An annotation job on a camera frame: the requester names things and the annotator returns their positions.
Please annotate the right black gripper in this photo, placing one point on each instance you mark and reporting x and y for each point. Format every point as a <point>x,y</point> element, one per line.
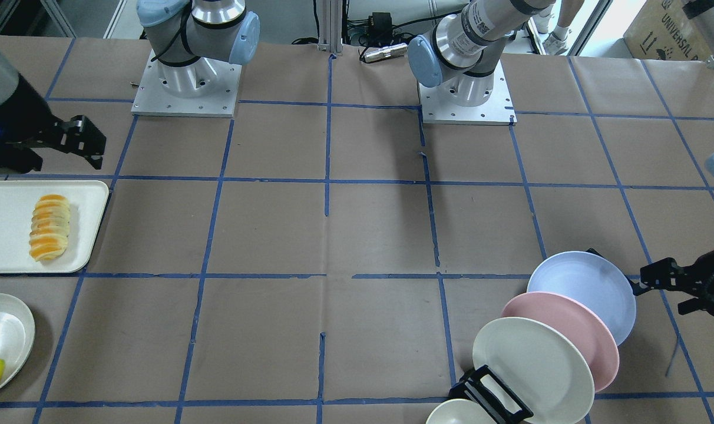
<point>22,116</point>

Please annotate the blue plate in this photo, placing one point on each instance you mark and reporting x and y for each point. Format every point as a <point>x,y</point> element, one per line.
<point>593,281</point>

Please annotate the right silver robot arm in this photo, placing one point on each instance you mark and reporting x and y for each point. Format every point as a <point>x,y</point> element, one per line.
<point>199,49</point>

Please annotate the pink plate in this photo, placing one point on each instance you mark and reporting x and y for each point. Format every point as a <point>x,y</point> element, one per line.
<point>578,324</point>

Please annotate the cream plate in rack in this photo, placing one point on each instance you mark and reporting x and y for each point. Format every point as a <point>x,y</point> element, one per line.
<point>540,365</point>

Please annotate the cream plate with lemon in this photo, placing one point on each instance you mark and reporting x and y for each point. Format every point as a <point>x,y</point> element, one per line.
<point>17,334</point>

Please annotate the white tray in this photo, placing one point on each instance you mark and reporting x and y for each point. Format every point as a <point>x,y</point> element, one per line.
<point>88,200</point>

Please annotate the black dish rack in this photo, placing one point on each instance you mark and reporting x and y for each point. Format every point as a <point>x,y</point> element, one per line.
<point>482,386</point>

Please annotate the cream bowl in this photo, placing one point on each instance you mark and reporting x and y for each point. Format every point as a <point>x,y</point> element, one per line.
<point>458,410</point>

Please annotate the cardboard box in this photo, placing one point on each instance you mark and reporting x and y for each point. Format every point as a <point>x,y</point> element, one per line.
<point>661,30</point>

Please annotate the black power adapter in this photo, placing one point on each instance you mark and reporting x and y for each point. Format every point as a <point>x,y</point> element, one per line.
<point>379,21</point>

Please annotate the silver flashlight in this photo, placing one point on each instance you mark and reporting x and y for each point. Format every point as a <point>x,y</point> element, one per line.
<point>371,56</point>

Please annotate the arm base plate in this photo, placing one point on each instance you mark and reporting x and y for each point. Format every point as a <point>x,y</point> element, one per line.
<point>207,88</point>
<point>469,100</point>

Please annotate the aluminium frame post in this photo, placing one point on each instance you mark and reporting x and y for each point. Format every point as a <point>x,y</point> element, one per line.
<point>330,34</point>

